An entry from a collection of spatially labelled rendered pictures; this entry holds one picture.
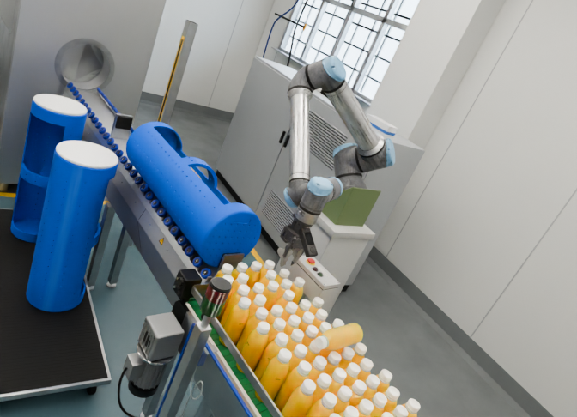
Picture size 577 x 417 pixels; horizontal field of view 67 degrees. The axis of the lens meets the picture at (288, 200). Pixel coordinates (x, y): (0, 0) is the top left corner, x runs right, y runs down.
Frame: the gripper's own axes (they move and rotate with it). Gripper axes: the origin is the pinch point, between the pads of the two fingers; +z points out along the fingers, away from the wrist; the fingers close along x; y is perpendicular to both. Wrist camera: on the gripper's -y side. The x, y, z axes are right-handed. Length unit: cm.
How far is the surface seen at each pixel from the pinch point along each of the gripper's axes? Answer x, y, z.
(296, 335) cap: 18.6, -30.5, 3.6
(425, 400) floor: -167, -31, 112
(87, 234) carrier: 43, 90, 47
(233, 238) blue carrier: 12.7, 21.5, 1.9
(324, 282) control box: -12.8, -10.5, 2.3
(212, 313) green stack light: 50, -23, -5
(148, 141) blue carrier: 24, 93, -6
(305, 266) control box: -11.3, 0.5, 2.4
